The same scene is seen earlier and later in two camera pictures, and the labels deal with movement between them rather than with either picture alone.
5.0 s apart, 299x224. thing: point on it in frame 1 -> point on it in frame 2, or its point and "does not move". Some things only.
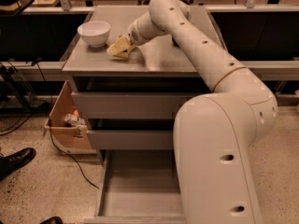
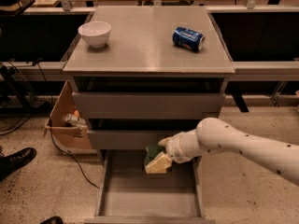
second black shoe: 52,220 does not move
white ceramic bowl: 94,33 does not move
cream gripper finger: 126,52 -> 165,142
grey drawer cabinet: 130,104 does not move
